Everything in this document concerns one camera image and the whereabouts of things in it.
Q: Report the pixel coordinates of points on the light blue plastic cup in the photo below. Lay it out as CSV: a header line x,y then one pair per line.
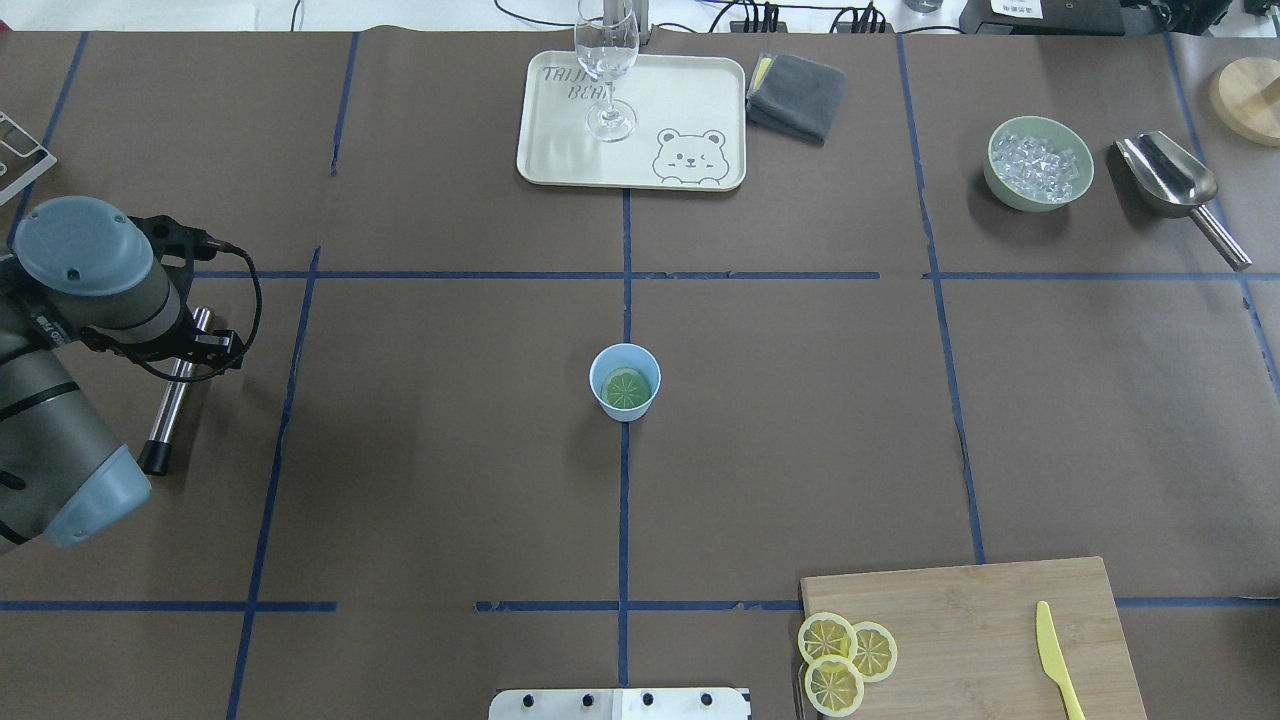
x,y
624,354

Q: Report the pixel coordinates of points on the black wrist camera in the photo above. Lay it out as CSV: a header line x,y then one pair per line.
x,y
170,239

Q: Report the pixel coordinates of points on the steel muddler black tip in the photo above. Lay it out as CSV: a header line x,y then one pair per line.
x,y
156,453

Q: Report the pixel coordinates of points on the white wire cup rack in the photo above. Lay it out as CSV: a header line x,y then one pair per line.
x,y
23,159

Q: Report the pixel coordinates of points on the bamboo cutting board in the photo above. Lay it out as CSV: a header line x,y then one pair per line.
x,y
967,639

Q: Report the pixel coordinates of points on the clear wine glass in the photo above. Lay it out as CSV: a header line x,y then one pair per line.
x,y
607,40

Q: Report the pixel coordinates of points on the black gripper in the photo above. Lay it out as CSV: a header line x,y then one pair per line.
x,y
207,347

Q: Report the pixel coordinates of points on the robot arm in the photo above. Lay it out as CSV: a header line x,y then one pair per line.
x,y
81,270

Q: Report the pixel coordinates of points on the green bowl of ice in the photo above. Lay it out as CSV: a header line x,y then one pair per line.
x,y
1037,164

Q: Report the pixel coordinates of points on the wooden cup tree stand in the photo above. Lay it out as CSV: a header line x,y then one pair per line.
x,y
1245,96

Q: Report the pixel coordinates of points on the dark grey folded cloth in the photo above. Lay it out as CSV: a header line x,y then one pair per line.
x,y
796,96

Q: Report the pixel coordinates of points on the yellow plastic knife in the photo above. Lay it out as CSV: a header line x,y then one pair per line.
x,y
1053,661

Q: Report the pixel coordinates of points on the steel ice scoop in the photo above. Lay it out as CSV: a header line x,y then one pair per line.
x,y
1176,184

